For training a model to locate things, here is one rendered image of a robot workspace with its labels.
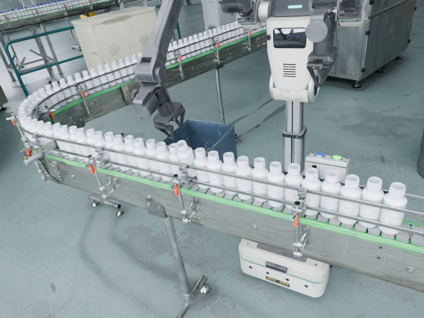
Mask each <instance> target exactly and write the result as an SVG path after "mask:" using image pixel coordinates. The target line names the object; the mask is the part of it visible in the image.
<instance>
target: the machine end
mask: <svg viewBox="0 0 424 318"><path fill-rule="evenodd" d="M416 9H417V6H416V0H367V5H366V9H365V16H364V19H363V24H362V25H361V26H341V25H340V23H339V20H335V27H334V44H333V47H337V48H338V49H337V54H338V57H337V59H336V61H335V63H334V65H333V67H332V68H331V70H330V72H329V74H328V76H334V77H338V78H345V79H350V80H355V81H356V84H354V85H352V88H361V87H362V86H361V85H359V84H358V82H359V81H361V80H362V79H364V78H366V77H367V76H368V75H370V74H372V73H373V72H375V73H383V72H384V70H382V69H380V68H381V67H382V66H383V65H385V64H387V63H388V62H389V61H391V60H393V59H396V60H400V59H402V57H400V56H399V55H400V54H402V53H403V52H404V51H406V49H407V48H408V44H409V43H410V41H411V39H409V36H410V33H411V26H412V22H413V16H414V12H415V11H416Z"/></svg>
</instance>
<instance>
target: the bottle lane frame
mask: <svg viewBox="0 0 424 318"><path fill-rule="evenodd" d="M46 156H47V158H48V160H49V162H50V163H54V164H56V165H57V167H58V170H62V171H63V173H61V176H62V179H63V181H61V180H58V181H59V183H60V184H63V185H65V186H69V187H73V188H76V189H80V190H82V191H86V192H90V193H93V194H96V195H99V196H102V195H103V194H102V192H101V191H100V190H99V188H100V186H99V184H98V181H97V178H96V177H95V173H94V174H92V173H91V171H90V169H89V167H88V168H86V169H84V166H85V165H86V164H85V163H79V162H74V161H71V160H66V159H63V158H59V157H55V156H50V155H46ZM97 171H98V174H99V176H100V179H101V181H102V184H103V186H106V185H107V184H109V182H110V181H109V178H108V176H109V177H111V178H112V181H113V182H112V183H111V184H113V185H114V186H115V190H114V191H113V192H112V193H111V194H110V195H109V196H110V197H109V199H113V200H116V201H120V202H122V203H126V204H130V205H133V206H137V207H139V208H143V209H147V207H146V204H145V201H146V200H147V199H150V200H154V201H158V202H160V203H161V204H162V205H163V208H164V211H165V215H166V216H170V217H172V218H176V219H179V220H183V216H182V214H181V213H180V212H181V207H180V203H179V197H178V196H176V195H175V192H174V190H172V191H170V190H169V188H170V187H171V186H172V185H169V184H167V183H166V184H164V183H161V182H160V181H158V182H156V181H153V179H151V180H148V179H146V177H145V178H141V177H139V176H137V177H136V176H132V175H128V174H126V173H124V174H123V173H120V172H115V171H113V170H107V168H106V169H104V168H101V167H100V168H99V167H97ZM111 184H110V185H109V186H108V187H107V194H108V193H109V192H111V191H112V190H113V189H112V186H111ZM180 189H181V192H182V197H183V200H184V206H185V209H188V207H189V206H190V205H191V200H190V197H192V198H194V202H195V204H193V206H195V207H196V211H197V213H194V215H193V216H192V218H191V223H193V224H196V225H199V226H202V227H206V228H210V229H212V230H216V231H219V232H223V233H227V234H229V235H233V236H236V237H240V238H242V239H246V240H250V241H253V242H256V243H259V244H262V245H266V246H269V247H273V248H275V249H279V250H283V251H286V252H289V253H292V254H293V253H294V246H293V245H294V226H293V222H292V221H291V219H292V215H290V214H287V213H284V212H283V210H282V211H281V212H279V211H275V210H273V207H272V208H271V209H267V208H263V207H262V206H263V204H262V205H261V207H258V206H254V205H252V203H253V202H252V203H251V204H246V203H243V200H242V201H241V202H238V201H234V200H233V199H231V200H230V199H225V198H224V197H225V196H223V197H218V196H215V195H216V194H215V195H210V194H207V192H206V193H202V192H199V191H198V190H197V191H192V190H190V188H189V189H184V188H182V187H181V188H180ZM303 227H307V228H309V234H308V235H306V237H308V244H305V246H304V248H303V251H302V253H303V256H302V257H306V258H309V259H313V260H315V261H319V262H323V263H326V264H330V265H332V266H336V267H339V268H343V269H346V270H349V271H353V272H356V273H359V274H363V275H365V276H369V277H372V278H376V279H378V280H382V281H386V282H389V283H393V284H395V285H399V286H403V287H405V288H409V289H412V290H416V291H418V292H422V293H424V246H423V247H421V246H418V245H413V244H411V240H409V241H408V243H406V242H401V241H398V240H396V237H395V236H394V238H393V239H389V238H385V237H382V233H380V235H379V236H377V235H372V234H369V233H368V230H366V232H359V231H356V230H355V227H354V226H353V228H352V229H349V228H344V227H342V223H341V224H340V225H339V226H336V225H332V224H329V220H328V222H327V223H323V222H320V221H317V218H316V219H315V220H311V219H308V218H306V215H304V217H300V232H299V241H301V239H302V236H303V235H304V233H303Z"/></svg>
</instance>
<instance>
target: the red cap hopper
mask: <svg viewBox="0 0 424 318"><path fill-rule="evenodd" d="M18 2H19V3H21V2H22V3H23V6H24V7H26V9H28V8H27V6H28V5H27V2H26V1H25V0H19V1H18ZM31 2H32V4H33V5H34V7H35V8H36V4H37V3H36V1H35V0H31ZM40 26H41V28H42V31H43V32H46V31H47V30H46V28H45V25H44V23H43V24H41V25H40ZM44 36H45V39H46V41H47V44H48V46H49V49H50V52H51V54H52V57H53V58H51V57H49V56H48V55H47V54H46V51H45V49H44V46H43V43H42V41H41V39H40V37H37V38H38V41H39V44H40V46H41V48H42V51H43V53H44V56H45V59H46V61H47V64H48V65H49V64H53V63H55V62H58V60H57V57H56V53H55V52H54V48H53V46H52V43H51V41H50V38H49V35H44ZM0 42H1V45H2V47H3V49H4V46H5V44H6V43H5V41H4V39H3V36H2V35H1V33H0ZM4 51H5V50H4ZM29 51H30V52H33V53H34V54H36V55H38V56H40V57H42V56H41V53H37V52H35V51H34V50H32V49H30V50H29ZM0 56H1V59H2V60H3V63H4V65H5V66H6V69H7V71H8V73H9V75H10V77H11V82H14V81H19V80H18V78H17V79H15V77H14V76H13V73H15V71H14V69H13V67H11V66H12V65H11V63H10V64H8V62H7V60H6V58H5V56H4V54H3V52H2V50H1V47H0ZM15 57H16V54H15V53H14V55H13V57H12V59H13V61H14V59H15ZM25 59H26V57H23V59H22V61H21V63H20V64H19V65H16V67H17V68H18V72H19V73H23V72H25V71H29V70H32V69H36V68H39V67H42V66H45V63H44V64H41V65H38V66H34V67H31V68H27V69H23V70H21V67H22V66H25V65H27V64H31V63H35V62H39V61H42V60H43V59H42V58H41V59H37V60H34V61H30V62H26V63H24V62H25ZM50 61H51V62H50ZM9 62H10V61H9ZM56 67H57V70H58V73H57V74H62V73H64V72H62V70H61V67H60V65H59V64H58V65H56ZM12 72H13V73H12ZM15 74H16V73H15ZM16 77H17V76H16Z"/></svg>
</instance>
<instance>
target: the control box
mask: <svg viewBox="0 0 424 318"><path fill-rule="evenodd" d="M349 162H350V159H349V158H343V157H341V159H337V158H333V156H330V155H324V156H317V155H315V153H311V154H309V155H308V156H306V159H305V170H304V175H305V172H306V170H307V169H308V168H312V165H317V169H318V170H319V178H323V179H325V176H326V171H327V170H337V171H338V173H339V180H338V181H340V182H344V181H345V179H346V176H347V175H348V169H349Z"/></svg>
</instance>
